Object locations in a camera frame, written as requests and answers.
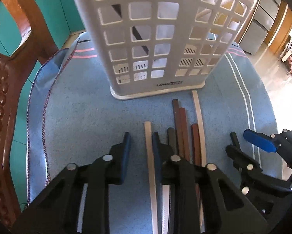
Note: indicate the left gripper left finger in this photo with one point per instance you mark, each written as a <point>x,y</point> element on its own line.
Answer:
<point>78,193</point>

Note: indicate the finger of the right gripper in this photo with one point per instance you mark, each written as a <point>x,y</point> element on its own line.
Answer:
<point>252,175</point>
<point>267,143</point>

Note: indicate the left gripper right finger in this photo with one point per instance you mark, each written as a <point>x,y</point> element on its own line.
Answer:
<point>225,208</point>

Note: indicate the dark brown chopstick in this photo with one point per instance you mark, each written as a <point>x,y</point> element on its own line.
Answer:
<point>177,121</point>

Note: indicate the blue striped towel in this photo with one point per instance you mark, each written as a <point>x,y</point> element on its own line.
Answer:
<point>73,118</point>

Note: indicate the silver refrigerator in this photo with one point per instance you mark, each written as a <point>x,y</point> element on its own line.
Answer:
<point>261,24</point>

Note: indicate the carved wooden chair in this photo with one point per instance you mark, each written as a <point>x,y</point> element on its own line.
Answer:
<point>12,90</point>

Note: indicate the grey plastic utensil basket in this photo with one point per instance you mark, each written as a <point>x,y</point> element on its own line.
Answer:
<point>177,52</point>

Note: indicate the teal lower cabinets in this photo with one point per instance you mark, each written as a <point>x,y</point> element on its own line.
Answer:
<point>26,17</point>

